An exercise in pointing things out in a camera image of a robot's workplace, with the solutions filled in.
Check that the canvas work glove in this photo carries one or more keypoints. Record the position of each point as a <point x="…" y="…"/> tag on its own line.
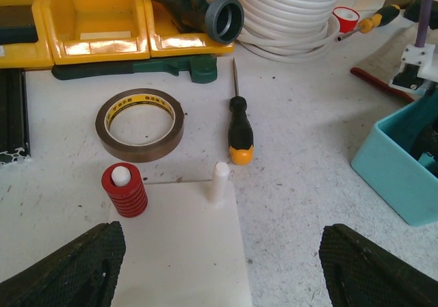
<point x="378" y="68"/>

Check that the green pipe wrench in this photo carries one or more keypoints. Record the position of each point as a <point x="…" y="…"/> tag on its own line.
<point x="201" y="68"/>

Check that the black box in bin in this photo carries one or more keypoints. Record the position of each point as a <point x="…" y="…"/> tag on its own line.
<point x="17" y="25"/>

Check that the yellow black screwdriver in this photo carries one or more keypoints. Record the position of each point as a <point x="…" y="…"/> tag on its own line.
<point x="380" y="18"/>

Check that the teal plastic spring tray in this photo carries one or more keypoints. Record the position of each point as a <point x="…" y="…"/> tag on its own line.
<point x="408" y="185"/>

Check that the brown tape roll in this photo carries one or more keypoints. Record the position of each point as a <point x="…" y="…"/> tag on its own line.
<point x="140" y="125"/>

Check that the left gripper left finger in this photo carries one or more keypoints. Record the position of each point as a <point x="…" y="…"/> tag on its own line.
<point x="84" y="272"/>

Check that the red white tape roll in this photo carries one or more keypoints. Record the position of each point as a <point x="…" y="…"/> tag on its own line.
<point x="347" y="17"/>

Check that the white cable spool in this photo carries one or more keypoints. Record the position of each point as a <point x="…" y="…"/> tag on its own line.
<point x="289" y="31"/>

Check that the yellow storage bin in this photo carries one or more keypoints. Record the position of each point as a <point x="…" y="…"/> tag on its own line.
<point x="86" y="31"/>

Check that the black aluminium extrusion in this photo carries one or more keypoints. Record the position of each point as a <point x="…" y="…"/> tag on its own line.
<point x="15" y="142"/>

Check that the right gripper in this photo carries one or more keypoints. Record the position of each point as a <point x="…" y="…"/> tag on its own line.
<point x="426" y="143"/>

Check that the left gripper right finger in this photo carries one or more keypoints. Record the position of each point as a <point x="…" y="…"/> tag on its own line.
<point x="358" y="272"/>

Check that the black orange screwdriver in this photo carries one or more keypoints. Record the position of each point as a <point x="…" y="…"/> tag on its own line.
<point x="240" y="133"/>

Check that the white peg base plate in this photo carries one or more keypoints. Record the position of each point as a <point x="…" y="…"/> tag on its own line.
<point x="186" y="248"/>

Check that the red large spring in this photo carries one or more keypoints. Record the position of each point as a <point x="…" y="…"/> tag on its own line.
<point x="124" y="185"/>

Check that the grey pipe fitting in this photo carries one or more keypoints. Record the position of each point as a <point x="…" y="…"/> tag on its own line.
<point x="221" y="20"/>

